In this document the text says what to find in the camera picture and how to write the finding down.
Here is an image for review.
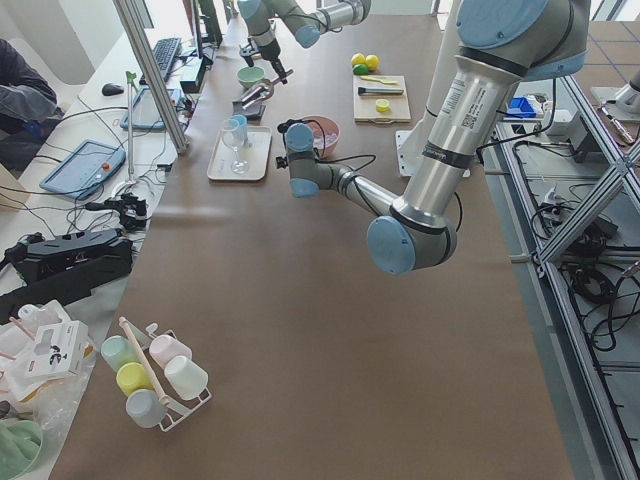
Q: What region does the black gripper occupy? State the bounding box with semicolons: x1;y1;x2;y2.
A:
239;42;289;83
274;118;301;169

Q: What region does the pink bowl with ice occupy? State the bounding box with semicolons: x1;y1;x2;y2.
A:
303;115;340;159

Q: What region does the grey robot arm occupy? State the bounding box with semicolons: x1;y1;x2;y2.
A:
237;0;371;84
277;1;590;274

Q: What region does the light blue cup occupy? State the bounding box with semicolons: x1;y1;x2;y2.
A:
230;114;248;144

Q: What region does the pink cup on rack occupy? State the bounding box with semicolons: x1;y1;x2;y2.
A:
149;334;192;368

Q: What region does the white cup on rack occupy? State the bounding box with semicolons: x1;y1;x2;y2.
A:
164;355;209;400

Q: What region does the green cup on rack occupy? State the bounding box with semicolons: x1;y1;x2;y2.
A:
100;335;138;373

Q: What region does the yellow cup on rack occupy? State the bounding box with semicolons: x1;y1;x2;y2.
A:
116;362;153;396

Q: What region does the grey cup on rack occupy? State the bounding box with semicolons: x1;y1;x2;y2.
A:
125;389;166;428

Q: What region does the cream rabbit tray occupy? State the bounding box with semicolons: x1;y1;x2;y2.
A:
206;126;272;182

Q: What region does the green bowl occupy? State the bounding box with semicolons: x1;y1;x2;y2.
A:
236;66;265;90

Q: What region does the grey folded cloth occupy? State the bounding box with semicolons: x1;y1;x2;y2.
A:
232;100;266;121

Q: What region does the clear wine glass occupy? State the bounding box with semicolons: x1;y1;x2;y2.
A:
221;118;249;175

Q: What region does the black monitor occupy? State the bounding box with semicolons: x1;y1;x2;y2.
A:
191;0;223;58

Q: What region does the yellow lemon lower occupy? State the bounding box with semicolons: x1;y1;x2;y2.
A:
351;53;366;66

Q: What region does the green lime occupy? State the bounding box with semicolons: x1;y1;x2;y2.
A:
352;64;369;76

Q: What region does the yellow plastic knife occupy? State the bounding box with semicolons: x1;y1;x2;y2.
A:
359;75;398;85

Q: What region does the black keyboard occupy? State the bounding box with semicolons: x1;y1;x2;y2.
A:
152;37;182;82

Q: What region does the bamboo cutting board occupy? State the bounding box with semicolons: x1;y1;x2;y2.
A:
353;75;411;123

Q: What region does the blue teach pendant far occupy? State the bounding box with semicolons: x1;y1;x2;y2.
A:
119;86;182;131

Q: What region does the blue teach pendant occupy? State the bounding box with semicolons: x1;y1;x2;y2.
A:
39;139;126;200
119;86;182;131

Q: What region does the black computer mouse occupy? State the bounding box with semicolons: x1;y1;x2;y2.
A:
101;83;124;97

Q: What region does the blue teach pendant near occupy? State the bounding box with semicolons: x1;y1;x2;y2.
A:
39;139;126;200

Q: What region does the person in dark jacket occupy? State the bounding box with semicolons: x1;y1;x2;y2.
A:
1;39;64;174

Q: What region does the white product box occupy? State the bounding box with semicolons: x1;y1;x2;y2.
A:
25;321;89;379

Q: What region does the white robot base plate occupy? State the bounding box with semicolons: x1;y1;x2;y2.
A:
395;125;429;177

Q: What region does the aluminium frame post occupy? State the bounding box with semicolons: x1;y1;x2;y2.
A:
113;0;188;154

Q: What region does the white wire cup rack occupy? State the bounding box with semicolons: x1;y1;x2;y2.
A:
119;316;213;432

